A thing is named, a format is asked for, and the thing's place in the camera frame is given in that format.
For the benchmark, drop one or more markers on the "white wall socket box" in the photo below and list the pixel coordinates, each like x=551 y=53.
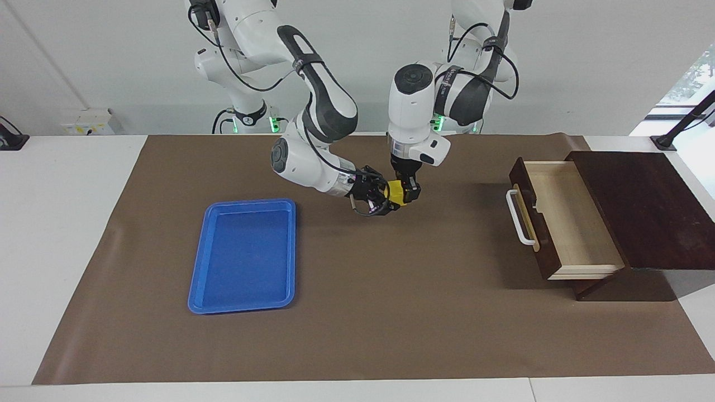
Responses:
x=89 y=123

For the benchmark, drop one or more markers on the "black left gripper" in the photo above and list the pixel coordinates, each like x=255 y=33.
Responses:
x=403 y=167

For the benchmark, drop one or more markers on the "brown table mat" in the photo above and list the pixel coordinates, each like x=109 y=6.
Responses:
x=391 y=312

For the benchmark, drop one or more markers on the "yellow cube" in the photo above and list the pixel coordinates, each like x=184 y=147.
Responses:
x=395 y=192

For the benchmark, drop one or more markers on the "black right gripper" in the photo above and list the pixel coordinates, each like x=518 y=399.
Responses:
x=366 y=190

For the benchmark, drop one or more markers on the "dark wooden drawer cabinet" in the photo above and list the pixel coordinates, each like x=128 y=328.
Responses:
x=653 y=212

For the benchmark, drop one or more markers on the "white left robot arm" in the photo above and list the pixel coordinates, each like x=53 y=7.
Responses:
x=416 y=106

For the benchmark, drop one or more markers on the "blue plastic tray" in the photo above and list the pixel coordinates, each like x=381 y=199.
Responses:
x=246 y=257

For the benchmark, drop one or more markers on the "black desk clamp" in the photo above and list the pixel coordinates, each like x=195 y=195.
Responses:
x=10 y=138

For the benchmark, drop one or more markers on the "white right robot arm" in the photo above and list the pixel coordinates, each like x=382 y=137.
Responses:
x=327 y=106

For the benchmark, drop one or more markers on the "black angled stand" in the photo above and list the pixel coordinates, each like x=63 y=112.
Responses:
x=684 y=124

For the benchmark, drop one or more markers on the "dark wooden drawer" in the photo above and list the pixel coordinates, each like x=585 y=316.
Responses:
x=570 y=223

